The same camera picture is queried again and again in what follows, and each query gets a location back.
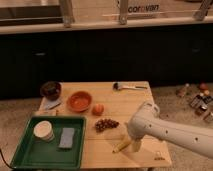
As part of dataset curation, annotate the wooden table board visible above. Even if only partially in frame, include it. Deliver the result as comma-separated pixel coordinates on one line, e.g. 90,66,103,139
34,81,173,169

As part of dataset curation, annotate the grey knife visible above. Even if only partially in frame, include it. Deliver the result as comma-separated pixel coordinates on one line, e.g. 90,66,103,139
43,99,61,110

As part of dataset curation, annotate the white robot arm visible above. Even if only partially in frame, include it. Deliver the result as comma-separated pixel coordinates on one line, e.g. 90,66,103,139
126,101,213,159

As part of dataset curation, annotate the orange tomato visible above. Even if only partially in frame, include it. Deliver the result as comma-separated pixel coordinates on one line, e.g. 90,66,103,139
92,104,104,116

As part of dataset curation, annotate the dark brown bowl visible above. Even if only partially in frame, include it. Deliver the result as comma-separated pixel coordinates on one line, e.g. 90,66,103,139
40,81,61,101

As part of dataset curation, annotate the green plastic tray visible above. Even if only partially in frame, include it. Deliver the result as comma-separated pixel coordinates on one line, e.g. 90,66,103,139
11,116,86,171

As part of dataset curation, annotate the white paper cup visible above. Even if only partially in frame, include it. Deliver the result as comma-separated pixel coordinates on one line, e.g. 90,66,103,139
33,120,54,141

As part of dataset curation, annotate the grey sponge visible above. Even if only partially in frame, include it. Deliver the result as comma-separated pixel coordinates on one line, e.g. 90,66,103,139
59,128,75,148

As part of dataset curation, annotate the red bowl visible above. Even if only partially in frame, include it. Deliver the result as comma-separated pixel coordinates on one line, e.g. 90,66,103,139
66,91,92,112

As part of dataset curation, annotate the bunch of red grapes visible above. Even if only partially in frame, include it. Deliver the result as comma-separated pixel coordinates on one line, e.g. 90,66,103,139
95,119,119,132

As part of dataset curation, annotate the black and silver spoon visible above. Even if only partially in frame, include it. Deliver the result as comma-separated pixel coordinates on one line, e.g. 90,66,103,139
113,82,147,91

